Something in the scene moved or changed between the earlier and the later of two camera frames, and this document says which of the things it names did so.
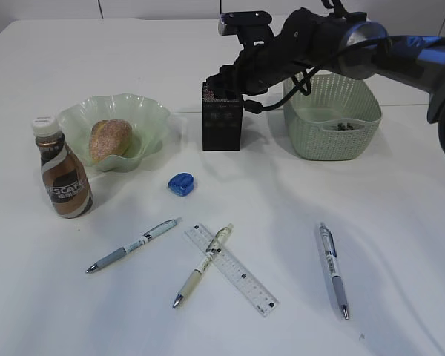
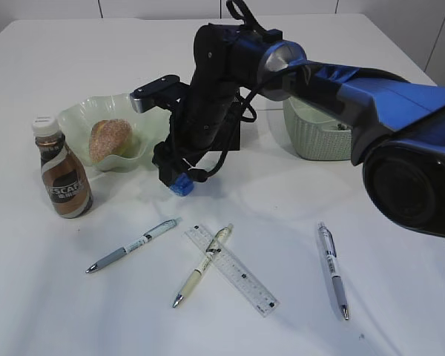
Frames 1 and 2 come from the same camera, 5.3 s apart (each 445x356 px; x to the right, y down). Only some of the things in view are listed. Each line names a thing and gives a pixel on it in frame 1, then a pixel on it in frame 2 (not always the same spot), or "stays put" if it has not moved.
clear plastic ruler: [254, 291] stays put
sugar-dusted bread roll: [108, 138] stays put
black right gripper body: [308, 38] to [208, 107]
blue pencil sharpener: [181, 183] stays put
